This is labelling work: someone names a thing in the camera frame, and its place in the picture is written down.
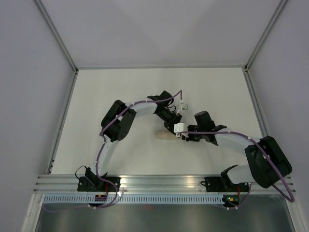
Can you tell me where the beige cloth napkin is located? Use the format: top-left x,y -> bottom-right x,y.
154,130 -> 178,140

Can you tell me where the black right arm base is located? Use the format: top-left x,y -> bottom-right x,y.
200,176 -> 249,193

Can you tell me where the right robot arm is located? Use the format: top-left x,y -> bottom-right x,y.
174,111 -> 292,191

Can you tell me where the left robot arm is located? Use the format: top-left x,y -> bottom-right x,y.
85,90 -> 182,191

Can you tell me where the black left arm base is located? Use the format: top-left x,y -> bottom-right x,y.
77,176 -> 121,192

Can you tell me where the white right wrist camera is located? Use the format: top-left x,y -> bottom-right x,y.
173,122 -> 188,138

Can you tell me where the right aluminium frame post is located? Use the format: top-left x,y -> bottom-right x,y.
243,0 -> 290,71

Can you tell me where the aluminium frame post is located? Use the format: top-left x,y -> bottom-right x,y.
33,0 -> 78,74
243,0 -> 290,71

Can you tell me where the white slotted cable duct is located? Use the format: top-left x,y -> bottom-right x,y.
43,194 -> 224,204

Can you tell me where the aluminium front rail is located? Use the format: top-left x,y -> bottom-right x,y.
33,173 -> 297,195

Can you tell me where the left aluminium frame post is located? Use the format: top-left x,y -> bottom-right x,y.
33,0 -> 78,74

